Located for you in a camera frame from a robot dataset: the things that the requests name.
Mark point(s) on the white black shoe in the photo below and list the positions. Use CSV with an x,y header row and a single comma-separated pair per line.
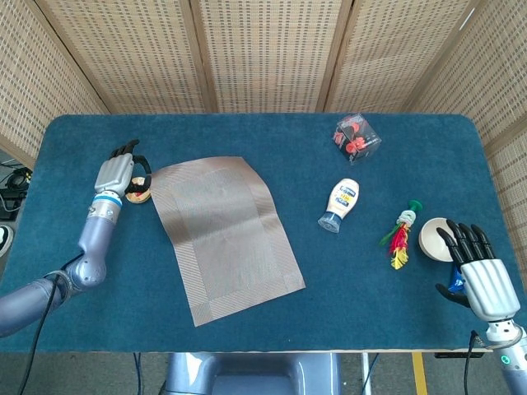
x,y
5,240

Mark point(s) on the red green feather shuttlecock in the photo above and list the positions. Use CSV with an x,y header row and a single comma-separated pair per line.
x,y
401,240

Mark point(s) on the small white bowl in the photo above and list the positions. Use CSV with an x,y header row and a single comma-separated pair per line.
x,y
432,238

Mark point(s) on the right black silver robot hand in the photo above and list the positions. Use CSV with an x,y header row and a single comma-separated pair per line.
x,y
490,288

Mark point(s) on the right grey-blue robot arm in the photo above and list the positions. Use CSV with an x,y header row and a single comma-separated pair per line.
x,y
514,370

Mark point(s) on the grey-blue robot torso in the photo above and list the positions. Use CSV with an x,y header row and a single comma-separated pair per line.
x,y
255,374

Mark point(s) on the clear box red black pieces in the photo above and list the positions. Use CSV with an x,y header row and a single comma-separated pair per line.
x,y
358,140

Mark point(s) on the round gold tin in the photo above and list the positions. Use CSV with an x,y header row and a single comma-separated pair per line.
x,y
138,196

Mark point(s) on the mayonnaise squeeze bottle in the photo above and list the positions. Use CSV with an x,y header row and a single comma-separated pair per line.
x,y
343,197

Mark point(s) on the woven wood folding screen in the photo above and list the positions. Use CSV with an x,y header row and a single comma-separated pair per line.
x,y
271,53

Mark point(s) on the blue table cover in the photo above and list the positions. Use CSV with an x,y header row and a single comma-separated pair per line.
x,y
206,136

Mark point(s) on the black floor equipment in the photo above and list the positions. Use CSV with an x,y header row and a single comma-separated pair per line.
x,y
14,181

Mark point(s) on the white table leg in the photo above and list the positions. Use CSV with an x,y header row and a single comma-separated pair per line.
x,y
365,372

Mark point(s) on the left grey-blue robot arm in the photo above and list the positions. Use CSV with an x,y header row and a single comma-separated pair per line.
x,y
96,234

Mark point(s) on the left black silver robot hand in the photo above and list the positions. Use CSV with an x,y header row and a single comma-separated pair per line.
x,y
113,175

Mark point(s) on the small blue packet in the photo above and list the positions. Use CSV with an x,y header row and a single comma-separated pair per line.
x,y
455,282

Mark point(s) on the grey woven placemat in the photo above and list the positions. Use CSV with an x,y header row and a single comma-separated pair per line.
x,y
226,238

